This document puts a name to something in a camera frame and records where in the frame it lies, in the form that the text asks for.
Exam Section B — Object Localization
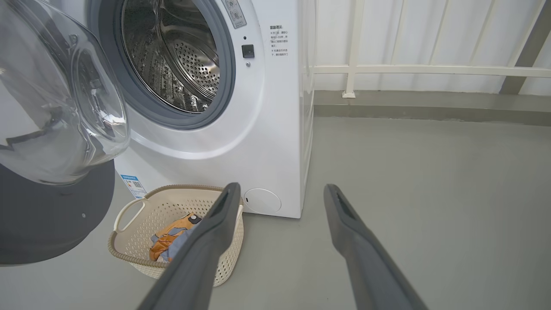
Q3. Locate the stainless steel washer drum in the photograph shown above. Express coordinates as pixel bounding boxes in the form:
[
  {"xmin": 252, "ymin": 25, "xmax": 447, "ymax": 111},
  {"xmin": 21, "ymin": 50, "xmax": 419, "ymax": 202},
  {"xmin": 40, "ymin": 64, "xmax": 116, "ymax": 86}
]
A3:
[{"xmin": 122, "ymin": 0, "xmax": 221, "ymax": 113}]

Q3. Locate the white front-load washing machine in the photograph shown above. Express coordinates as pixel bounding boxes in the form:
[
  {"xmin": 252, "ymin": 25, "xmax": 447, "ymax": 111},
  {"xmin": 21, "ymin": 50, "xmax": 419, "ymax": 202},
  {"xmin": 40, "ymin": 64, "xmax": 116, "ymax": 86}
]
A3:
[{"xmin": 43, "ymin": 0, "xmax": 317, "ymax": 219}]

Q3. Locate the black text warning sticker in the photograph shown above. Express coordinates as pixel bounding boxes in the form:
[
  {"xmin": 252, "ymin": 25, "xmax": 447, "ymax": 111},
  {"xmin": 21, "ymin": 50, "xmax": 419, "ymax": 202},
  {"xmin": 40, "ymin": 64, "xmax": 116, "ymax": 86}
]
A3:
[{"xmin": 269, "ymin": 25, "xmax": 290, "ymax": 57}]

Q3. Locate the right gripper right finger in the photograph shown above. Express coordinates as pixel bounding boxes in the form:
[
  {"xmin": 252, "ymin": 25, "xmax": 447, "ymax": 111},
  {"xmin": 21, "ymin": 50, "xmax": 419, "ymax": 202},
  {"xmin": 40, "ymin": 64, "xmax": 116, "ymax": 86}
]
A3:
[{"xmin": 324, "ymin": 184, "xmax": 429, "ymax": 310}]

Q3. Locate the grey instruction label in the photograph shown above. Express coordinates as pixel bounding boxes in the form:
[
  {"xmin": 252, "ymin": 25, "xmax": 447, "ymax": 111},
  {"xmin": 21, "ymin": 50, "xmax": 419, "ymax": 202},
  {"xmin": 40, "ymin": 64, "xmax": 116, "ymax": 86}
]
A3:
[{"xmin": 222, "ymin": 0, "xmax": 247, "ymax": 29}]

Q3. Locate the cream perforated laundry basket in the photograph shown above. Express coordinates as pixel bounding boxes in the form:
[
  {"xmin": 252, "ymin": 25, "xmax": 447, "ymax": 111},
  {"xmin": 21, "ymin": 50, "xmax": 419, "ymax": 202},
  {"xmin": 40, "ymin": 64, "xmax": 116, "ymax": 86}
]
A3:
[{"xmin": 108, "ymin": 185, "xmax": 245, "ymax": 287}]

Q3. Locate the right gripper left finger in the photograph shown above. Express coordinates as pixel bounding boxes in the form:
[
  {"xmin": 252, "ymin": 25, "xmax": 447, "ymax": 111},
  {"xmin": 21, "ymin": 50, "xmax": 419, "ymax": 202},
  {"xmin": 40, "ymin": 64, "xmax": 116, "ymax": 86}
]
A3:
[{"xmin": 137, "ymin": 183, "xmax": 241, "ymax": 310}]

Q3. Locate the grey steel post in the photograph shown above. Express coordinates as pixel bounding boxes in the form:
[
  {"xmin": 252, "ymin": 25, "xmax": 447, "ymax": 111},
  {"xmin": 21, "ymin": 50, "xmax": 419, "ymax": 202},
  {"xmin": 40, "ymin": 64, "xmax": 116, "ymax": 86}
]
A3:
[{"xmin": 499, "ymin": 0, "xmax": 551, "ymax": 95}]

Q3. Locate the black round glass washer door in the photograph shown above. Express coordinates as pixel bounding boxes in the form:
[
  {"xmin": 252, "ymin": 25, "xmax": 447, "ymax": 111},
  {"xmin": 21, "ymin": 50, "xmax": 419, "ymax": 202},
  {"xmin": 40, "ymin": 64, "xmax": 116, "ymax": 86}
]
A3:
[{"xmin": 0, "ymin": 0, "xmax": 131, "ymax": 266}]

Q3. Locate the blue garment with orange patch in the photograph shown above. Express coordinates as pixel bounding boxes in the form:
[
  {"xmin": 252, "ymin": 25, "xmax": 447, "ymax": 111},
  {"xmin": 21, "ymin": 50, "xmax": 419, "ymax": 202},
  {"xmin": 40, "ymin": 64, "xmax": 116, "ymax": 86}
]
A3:
[{"xmin": 149, "ymin": 213, "xmax": 203, "ymax": 263}]

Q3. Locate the round white filter cover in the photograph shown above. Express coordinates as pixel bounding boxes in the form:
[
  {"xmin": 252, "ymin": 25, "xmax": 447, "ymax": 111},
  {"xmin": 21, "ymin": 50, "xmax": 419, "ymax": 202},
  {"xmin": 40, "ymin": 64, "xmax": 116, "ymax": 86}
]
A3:
[{"xmin": 244, "ymin": 188, "xmax": 282, "ymax": 214}]

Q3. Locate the blue energy label sticker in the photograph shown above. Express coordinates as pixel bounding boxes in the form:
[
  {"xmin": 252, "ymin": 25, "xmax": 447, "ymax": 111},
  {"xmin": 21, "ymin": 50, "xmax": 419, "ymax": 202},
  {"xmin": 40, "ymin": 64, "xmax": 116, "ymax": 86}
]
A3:
[{"xmin": 121, "ymin": 174, "xmax": 148, "ymax": 199}]

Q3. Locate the grey rubber door gasket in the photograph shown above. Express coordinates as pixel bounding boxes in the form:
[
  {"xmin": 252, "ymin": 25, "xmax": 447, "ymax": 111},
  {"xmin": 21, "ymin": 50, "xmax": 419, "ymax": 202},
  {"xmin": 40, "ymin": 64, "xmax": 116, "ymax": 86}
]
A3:
[{"xmin": 88, "ymin": 0, "xmax": 236, "ymax": 130}]

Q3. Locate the white metal railing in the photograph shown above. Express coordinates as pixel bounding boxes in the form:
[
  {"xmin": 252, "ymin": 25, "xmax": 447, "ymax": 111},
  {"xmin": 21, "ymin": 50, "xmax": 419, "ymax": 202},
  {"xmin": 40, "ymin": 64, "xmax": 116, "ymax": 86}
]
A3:
[{"xmin": 301, "ymin": 0, "xmax": 551, "ymax": 99}]

